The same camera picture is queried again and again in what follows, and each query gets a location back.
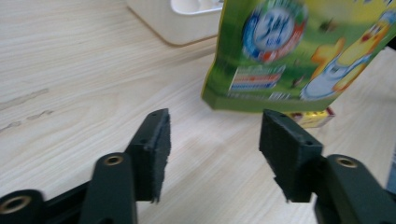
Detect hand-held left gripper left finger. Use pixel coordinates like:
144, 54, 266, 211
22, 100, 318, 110
125, 107, 173, 204

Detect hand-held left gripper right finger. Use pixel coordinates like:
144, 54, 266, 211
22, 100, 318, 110
258, 108, 325, 203

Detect yellow green spout pouch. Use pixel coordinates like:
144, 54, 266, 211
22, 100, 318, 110
200, 0, 396, 114

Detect white plastic container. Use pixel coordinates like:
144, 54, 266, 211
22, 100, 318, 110
125, 0, 226, 49

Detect small red yellow snack box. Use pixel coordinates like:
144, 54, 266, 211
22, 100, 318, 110
285, 106, 336, 130

